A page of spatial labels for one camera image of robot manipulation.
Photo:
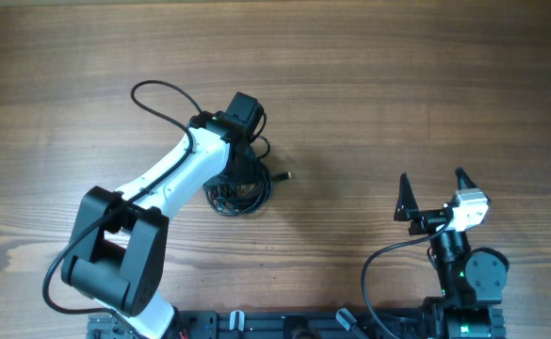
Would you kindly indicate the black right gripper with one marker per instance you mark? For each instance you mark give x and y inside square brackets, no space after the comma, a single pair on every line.
[428,219]

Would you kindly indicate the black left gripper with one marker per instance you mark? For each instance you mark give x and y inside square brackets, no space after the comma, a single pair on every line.
[251,173]

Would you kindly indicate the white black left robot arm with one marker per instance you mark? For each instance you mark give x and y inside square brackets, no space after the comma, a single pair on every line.
[117,250]

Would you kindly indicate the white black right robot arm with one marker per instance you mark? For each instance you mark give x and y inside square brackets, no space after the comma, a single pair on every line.
[471,280]

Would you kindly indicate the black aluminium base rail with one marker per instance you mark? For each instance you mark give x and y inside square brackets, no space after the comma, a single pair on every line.
[401,323]

